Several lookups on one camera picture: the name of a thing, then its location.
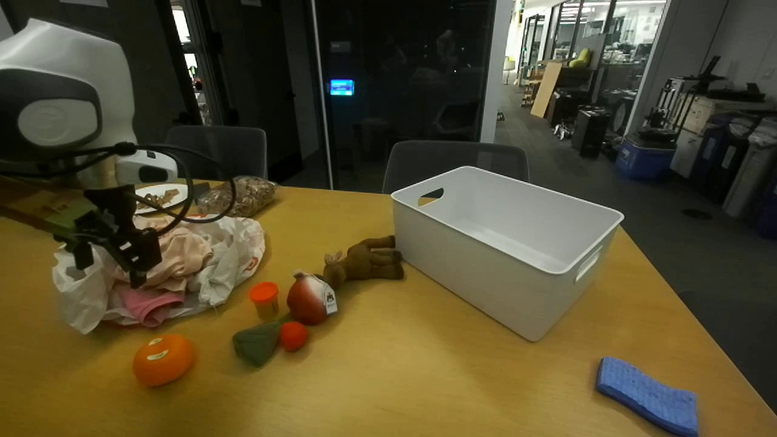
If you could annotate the orange toy fruit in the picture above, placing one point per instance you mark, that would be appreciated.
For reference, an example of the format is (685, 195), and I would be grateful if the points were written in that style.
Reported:
(163, 360)

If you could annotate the green toy vegetable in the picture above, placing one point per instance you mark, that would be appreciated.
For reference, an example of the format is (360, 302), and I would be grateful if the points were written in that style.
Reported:
(256, 344)

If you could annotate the small red toy tomato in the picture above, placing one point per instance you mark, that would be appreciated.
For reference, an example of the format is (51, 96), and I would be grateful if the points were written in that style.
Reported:
(295, 335)

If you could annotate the brown plush toy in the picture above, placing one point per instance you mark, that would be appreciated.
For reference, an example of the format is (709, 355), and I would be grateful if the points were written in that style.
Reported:
(368, 261)

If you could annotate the small orange cup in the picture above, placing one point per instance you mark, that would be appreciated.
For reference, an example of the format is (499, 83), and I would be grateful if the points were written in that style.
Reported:
(262, 297)

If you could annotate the clear bag of snacks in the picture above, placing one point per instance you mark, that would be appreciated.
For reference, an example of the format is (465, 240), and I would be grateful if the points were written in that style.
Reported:
(250, 195)

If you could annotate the grey office chair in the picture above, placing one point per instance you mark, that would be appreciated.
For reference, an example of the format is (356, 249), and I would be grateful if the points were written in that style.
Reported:
(222, 148)
(453, 161)

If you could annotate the pink cloth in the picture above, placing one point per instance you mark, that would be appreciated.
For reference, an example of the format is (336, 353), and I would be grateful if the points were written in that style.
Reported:
(147, 306)

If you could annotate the white cabinet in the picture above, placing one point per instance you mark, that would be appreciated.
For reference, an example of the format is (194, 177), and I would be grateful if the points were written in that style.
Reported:
(687, 142)

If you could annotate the tan camera mount plate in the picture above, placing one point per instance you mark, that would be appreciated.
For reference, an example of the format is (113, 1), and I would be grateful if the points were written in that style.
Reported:
(39, 211)

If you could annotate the white trash bin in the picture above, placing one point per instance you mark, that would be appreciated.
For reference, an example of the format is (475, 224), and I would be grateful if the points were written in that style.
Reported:
(753, 170)

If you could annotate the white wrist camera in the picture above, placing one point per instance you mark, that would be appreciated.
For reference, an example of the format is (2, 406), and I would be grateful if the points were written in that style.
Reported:
(149, 167)

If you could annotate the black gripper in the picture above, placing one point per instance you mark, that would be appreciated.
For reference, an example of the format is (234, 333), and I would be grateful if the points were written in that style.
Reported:
(109, 213)

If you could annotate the blue lit screen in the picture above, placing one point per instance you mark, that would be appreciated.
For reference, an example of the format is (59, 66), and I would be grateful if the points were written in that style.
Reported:
(341, 88)

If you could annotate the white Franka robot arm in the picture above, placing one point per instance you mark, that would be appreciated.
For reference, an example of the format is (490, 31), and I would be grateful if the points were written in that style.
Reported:
(73, 64)

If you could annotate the wooden board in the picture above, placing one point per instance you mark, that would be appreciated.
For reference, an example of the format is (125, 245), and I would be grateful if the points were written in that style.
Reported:
(546, 89)

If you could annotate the blue cloth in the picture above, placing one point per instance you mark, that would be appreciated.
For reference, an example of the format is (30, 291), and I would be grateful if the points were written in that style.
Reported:
(646, 397)

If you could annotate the black box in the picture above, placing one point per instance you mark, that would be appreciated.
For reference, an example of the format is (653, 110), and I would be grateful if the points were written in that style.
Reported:
(590, 133)

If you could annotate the white plastic bag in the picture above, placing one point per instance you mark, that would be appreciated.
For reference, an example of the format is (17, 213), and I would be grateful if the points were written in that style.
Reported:
(231, 257)

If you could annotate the red and white toy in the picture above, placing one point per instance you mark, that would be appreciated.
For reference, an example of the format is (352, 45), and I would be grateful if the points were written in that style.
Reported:
(309, 300)

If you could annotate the blue storage tub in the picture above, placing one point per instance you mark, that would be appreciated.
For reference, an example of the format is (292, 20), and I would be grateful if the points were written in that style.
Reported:
(643, 159)

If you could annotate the white plastic bin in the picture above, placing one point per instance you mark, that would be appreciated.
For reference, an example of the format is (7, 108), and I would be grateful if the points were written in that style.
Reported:
(487, 268)

